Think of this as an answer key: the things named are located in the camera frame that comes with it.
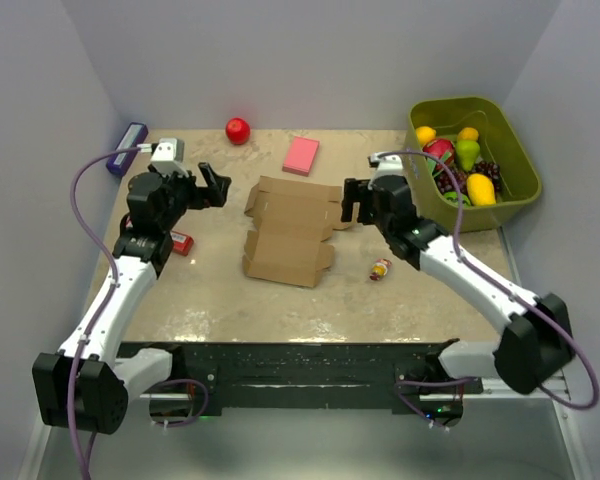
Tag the red apple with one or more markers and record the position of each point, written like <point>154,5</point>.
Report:
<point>237,131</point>

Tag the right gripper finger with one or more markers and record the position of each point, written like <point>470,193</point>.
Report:
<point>356,189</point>
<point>347,209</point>

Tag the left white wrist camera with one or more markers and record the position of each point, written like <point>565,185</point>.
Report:
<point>167,157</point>

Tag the brown cardboard box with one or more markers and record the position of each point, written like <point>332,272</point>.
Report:
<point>292,224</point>

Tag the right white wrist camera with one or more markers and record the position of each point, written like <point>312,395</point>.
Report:
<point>384,165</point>

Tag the pink sticky note pad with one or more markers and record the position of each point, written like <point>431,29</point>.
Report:
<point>300,156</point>

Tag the yellow lemon left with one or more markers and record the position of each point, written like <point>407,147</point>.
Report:
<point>425,134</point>

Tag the yellow mango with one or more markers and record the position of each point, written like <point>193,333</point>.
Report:
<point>480,190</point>

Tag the orange fruit right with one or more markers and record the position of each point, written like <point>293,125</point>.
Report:
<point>468,134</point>

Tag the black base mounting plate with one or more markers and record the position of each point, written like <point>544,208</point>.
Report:
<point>208,378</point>

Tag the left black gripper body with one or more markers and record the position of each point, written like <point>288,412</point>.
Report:
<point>183,195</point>

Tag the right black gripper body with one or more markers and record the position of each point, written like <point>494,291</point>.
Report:
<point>377,218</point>

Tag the dark purple grapes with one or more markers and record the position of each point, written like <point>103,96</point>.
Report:
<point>492,170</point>

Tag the red green dragon fruit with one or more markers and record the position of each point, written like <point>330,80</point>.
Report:
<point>444,150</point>

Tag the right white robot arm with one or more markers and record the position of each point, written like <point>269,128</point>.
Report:
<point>532,329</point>

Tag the olive green plastic bin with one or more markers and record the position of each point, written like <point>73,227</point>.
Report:
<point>521,184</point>

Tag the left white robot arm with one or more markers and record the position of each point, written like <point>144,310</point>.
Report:
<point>85,384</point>

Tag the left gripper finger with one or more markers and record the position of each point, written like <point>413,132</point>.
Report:
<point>217,190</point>
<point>208,174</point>

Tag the green round toy fruit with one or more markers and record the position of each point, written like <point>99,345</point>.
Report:
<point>454,198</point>

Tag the green pear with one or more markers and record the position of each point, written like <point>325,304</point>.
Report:
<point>467,152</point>

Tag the purple rectangular box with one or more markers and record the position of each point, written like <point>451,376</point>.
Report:
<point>119,164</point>

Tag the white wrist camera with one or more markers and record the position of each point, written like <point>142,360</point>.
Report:
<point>167,157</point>
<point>384,165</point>

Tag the red rectangular box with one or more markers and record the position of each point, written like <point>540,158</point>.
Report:
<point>182,243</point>

